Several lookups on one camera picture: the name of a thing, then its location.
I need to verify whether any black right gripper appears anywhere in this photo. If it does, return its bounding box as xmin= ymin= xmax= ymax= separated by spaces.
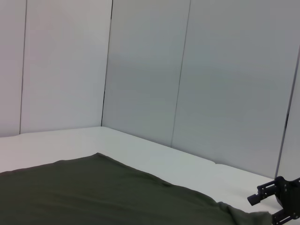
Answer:
xmin=247 ymin=175 xmax=300 ymax=225

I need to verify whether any dark green t-shirt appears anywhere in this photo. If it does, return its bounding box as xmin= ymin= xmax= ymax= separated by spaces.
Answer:
xmin=0 ymin=152 xmax=273 ymax=225

